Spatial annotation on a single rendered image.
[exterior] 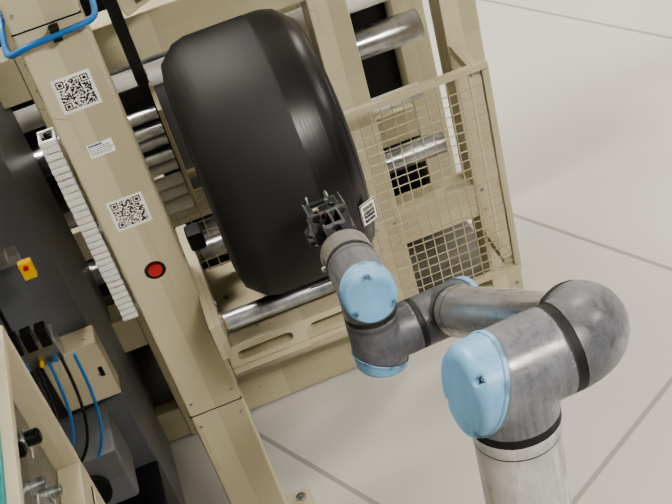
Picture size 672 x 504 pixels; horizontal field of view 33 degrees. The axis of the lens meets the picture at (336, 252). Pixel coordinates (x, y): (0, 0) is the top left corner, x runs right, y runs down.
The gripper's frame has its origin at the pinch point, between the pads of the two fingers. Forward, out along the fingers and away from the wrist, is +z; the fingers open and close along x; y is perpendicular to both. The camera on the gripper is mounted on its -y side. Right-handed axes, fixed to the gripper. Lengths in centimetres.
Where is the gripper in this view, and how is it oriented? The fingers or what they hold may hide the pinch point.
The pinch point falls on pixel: (318, 210)
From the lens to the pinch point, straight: 213.0
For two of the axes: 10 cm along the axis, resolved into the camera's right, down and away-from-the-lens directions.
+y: -2.6, -8.1, -5.2
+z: -2.6, -4.6, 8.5
